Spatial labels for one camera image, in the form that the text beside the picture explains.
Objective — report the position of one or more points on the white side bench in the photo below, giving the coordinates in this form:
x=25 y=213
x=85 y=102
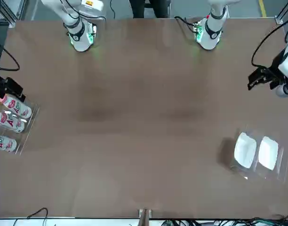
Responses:
x=87 y=222

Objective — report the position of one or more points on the white control box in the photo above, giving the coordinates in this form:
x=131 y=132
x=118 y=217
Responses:
x=92 y=8

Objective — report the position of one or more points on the clear acrylic bottle shelf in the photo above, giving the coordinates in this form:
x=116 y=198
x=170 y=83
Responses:
x=32 y=122

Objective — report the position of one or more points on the person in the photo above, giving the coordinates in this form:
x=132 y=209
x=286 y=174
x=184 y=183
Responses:
x=148 y=8

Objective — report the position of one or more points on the white bottle pink cap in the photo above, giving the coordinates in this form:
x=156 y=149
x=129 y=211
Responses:
x=10 y=122
x=5 y=143
x=17 y=107

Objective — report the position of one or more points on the clear plastic stepped holder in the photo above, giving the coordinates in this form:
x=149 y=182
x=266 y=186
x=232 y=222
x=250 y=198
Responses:
x=282 y=164

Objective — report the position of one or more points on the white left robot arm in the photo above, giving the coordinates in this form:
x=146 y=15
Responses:
x=212 y=30

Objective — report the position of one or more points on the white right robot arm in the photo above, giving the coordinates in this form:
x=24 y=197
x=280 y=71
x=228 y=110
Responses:
x=80 y=35

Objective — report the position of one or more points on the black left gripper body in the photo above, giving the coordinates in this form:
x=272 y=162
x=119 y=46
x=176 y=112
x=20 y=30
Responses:
x=277 y=78

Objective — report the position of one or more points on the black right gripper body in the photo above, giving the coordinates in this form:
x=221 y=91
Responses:
x=12 y=87

